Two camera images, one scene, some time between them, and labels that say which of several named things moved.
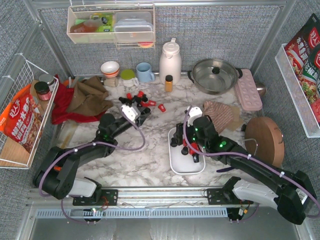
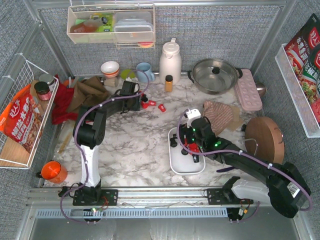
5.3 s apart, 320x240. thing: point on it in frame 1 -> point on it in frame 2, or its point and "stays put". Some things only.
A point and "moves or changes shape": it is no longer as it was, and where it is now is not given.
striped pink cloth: [222, 115] stays put
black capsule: [173, 143] stays put
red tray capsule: [192, 152] stays put
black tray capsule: [196, 158] stays put
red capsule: [184, 142] moves or changes shape
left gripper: [141, 111] -> [139, 100]
